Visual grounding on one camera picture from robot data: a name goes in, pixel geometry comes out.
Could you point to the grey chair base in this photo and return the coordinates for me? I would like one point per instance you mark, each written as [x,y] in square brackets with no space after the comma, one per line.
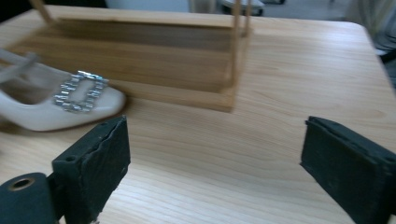
[255,7]

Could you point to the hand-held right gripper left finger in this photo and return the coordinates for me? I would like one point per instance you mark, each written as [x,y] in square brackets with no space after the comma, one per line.
[93,168]

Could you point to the white high-heel shoe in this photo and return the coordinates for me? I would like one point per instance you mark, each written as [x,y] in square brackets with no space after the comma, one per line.
[40,115]

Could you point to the wooden shoe rack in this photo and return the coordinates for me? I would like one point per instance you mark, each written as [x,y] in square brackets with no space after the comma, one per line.
[140,65]

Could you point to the pale curtain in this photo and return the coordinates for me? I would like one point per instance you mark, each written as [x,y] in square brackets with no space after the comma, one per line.
[370,14]

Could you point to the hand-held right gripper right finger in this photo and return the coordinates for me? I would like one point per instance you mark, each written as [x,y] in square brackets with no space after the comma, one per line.
[348,168]

